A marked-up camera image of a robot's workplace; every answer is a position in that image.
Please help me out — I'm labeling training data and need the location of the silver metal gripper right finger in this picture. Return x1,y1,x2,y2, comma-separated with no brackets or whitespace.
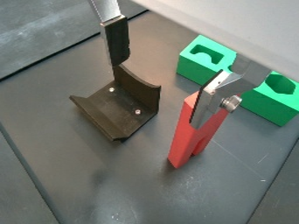
189,54,271,129

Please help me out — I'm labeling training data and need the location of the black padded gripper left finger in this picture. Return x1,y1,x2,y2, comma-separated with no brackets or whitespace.
88,0,129,67

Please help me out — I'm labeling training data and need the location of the black curved holder stand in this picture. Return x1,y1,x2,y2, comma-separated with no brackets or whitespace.
69,65,161,141

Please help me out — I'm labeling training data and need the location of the green shape sorter board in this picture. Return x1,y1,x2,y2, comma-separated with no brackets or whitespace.
176,35,299,128

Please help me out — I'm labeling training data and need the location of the red double-square peg block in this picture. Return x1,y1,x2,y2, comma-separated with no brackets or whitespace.
168,92,228,168

